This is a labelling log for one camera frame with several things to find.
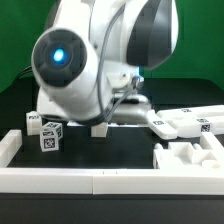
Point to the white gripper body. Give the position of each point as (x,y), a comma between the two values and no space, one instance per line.
(130,100)

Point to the white chair seat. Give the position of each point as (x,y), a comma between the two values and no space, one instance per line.
(184,155)

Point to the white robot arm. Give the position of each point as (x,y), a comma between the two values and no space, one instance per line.
(69,58)

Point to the white chair back piece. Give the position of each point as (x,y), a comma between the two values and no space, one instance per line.
(192,121)

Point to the white U-shaped fence wall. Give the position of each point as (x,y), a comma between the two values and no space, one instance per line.
(102,181)

